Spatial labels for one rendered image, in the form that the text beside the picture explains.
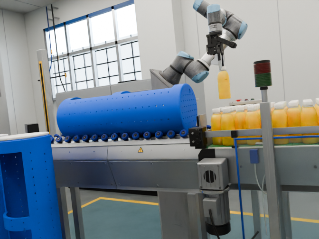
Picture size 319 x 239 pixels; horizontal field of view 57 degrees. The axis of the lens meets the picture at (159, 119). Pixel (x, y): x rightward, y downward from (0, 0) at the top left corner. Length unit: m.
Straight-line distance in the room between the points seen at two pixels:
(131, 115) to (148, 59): 3.09
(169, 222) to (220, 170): 1.07
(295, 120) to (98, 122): 1.08
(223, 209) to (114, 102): 0.87
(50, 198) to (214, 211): 0.90
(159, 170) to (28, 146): 0.71
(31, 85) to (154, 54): 3.43
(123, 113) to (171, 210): 0.88
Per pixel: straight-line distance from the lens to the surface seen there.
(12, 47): 7.15
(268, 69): 1.21
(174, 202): 2.21
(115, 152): 1.80
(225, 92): 1.69
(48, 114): 2.74
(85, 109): 1.89
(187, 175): 1.64
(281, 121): 1.41
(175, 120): 1.58
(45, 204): 1.75
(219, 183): 1.32
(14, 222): 1.78
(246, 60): 4.41
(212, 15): 1.75
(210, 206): 1.32
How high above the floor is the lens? 1.13
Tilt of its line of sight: 3 degrees down
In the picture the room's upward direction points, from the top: 6 degrees counter-clockwise
